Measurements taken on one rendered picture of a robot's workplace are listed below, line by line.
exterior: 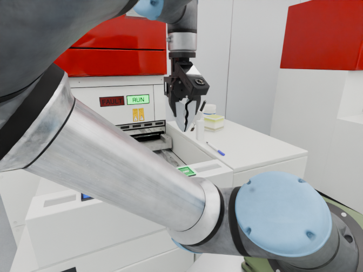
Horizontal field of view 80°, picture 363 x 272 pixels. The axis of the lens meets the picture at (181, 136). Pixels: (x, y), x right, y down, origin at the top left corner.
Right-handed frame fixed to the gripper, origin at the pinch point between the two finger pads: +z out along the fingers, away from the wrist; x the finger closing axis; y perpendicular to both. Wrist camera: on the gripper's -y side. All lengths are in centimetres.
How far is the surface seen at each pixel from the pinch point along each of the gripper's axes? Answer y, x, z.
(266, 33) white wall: 207, -225, -58
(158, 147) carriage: 47, -7, 24
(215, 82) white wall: 207, -144, 8
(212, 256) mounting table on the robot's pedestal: -17.7, 0.6, 28.7
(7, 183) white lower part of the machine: 59, 62, 35
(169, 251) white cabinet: -3.8, 6.8, 37.9
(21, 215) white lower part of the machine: 59, 60, 53
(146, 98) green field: 58, -5, 0
